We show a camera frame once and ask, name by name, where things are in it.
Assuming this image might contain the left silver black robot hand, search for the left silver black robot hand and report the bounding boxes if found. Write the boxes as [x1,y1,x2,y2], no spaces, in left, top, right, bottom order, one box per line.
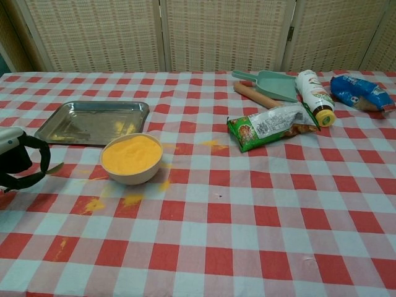
[0,127,52,193]

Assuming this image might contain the rectangular metal tray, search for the rectangular metal tray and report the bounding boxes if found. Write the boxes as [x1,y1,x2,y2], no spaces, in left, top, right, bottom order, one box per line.
[33,101,150,147]

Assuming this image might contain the yellow bowl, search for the yellow bowl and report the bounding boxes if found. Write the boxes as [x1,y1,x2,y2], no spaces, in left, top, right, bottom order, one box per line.
[99,132,164,186]

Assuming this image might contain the red white checkered tablecloth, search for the red white checkered tablecloth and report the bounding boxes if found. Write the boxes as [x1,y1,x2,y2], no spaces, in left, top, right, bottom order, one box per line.
[0,71,396,297]

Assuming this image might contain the woven folding screen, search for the woven folding screen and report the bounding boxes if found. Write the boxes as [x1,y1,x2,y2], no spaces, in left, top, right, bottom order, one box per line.
[0,0,396,74]

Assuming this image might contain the sausage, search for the sausage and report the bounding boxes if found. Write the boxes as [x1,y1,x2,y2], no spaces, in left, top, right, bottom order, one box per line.
[233,80,284,110]

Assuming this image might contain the green snack bag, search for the green snack bag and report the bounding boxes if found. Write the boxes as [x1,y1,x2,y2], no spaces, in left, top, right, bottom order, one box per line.
[226,103,321,153]

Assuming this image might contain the green plastic dustpan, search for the green plastic dustpan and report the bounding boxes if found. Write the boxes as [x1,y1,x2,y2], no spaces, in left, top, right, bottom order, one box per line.
[231,70,299,103]

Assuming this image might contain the white bottle with yellow cap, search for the white bottle with yellow cap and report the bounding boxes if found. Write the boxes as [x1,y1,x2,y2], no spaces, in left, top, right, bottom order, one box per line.
[295,69,337,128]

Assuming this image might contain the blue snack bag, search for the blue snack bag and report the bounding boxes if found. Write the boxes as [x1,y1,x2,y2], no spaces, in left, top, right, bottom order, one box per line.
[330,74,396,114]

